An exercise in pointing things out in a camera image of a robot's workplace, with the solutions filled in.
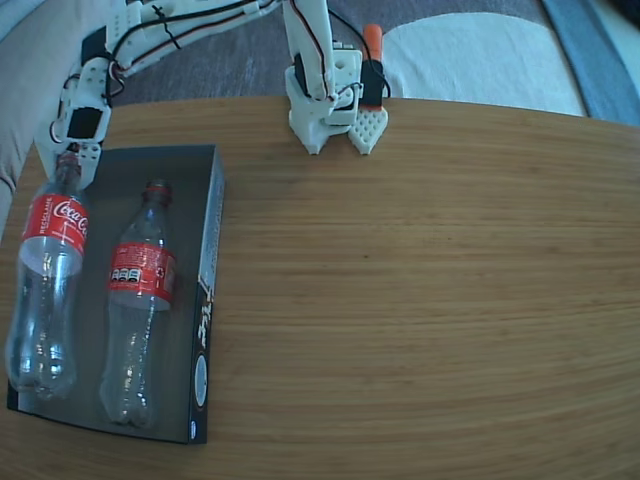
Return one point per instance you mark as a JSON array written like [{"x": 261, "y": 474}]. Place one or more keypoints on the clear bottle barcode label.
[{"x": 55, "y": 225}]

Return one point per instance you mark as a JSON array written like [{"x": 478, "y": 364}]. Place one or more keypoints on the clear bottle nutrition icons label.
[{"x": 140, "y": 270}]

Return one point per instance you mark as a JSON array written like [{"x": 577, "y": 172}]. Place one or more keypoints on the grey cardboard box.
[{"x": 190, "y": 200}]

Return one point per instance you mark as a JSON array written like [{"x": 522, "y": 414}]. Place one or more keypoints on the beige sofa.
[{"x": 30, "y": 75}]

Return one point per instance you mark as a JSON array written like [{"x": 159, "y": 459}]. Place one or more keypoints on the dark grey textured rug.
[{"x": 225, "y": 70}]

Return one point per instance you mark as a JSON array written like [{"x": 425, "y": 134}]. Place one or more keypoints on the orange clamp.
[{"x": 374, "y": 70}]

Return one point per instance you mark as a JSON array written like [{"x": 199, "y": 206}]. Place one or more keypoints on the white cushion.
[{"x": 500, "y": 65}]

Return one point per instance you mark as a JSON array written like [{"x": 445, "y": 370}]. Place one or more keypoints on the blue grey fabric strip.
[{"x": 600, "y": 65}]

